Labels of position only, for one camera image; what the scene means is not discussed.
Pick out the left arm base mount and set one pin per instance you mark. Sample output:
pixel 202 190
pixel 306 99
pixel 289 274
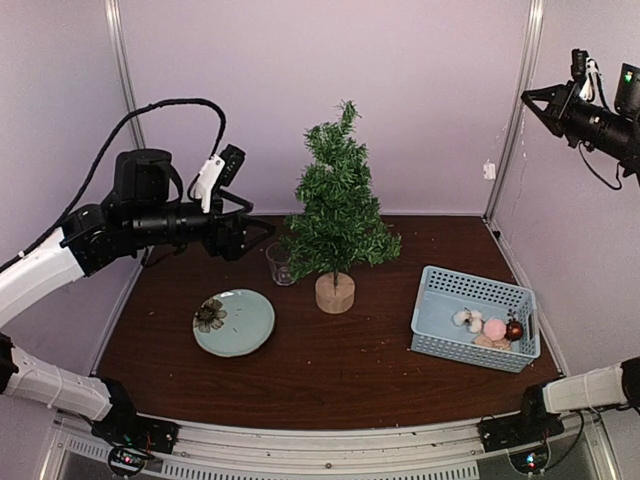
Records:
pixel 125 428

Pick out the white cotton flower ornament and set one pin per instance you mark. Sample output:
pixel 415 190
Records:
pixel 472 319

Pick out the left aluminium frame post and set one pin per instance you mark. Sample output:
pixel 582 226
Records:
pixel 117 39

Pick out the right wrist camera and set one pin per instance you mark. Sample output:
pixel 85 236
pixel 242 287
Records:
pixel 585 74

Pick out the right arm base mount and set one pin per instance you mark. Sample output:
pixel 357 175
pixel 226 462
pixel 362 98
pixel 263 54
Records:
pixel 524 434

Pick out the light green floral plate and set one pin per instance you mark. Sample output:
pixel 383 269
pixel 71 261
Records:
pixel 233 323

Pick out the blue plastic basket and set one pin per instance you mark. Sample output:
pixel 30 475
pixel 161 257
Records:
pixel 444 292

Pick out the small green christmas tree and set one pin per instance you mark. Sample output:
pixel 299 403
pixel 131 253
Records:
pixel 340 225

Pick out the beige burlap bow ornament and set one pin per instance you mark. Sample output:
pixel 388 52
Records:
pixel 502 344

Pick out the pink pompom ornament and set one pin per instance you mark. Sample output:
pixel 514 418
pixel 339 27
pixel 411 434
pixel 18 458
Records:
pixel 495 329

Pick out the front aluminium rail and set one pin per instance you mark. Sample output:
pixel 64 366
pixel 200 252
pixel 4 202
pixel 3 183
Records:
pixel 451 450

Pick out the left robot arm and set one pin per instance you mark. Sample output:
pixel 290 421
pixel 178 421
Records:
pixel 88 240

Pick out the right aluminium frame post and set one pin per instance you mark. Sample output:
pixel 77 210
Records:
pixel 529 58

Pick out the dark red bauble ornament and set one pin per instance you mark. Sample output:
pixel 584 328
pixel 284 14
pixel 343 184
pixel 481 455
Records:
pixel 514 331

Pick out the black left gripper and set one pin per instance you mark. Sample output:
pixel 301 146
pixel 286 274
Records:
pixel 230 246

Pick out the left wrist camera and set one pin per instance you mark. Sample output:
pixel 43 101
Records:
pixel 218 171

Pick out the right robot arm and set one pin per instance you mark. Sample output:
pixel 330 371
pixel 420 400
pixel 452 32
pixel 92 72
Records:
pixel 616 385

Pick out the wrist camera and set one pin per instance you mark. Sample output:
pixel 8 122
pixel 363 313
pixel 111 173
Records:
pixel 585 74
pixel 218 171

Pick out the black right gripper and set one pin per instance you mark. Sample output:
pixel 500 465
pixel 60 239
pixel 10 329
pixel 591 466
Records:
pixel 556 113

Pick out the clear drinking glass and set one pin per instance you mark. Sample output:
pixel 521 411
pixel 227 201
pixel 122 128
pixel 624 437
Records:
pixel 278 260

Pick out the aluminium frame post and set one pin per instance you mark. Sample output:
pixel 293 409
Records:
pixel 117 39
pixel 529 58

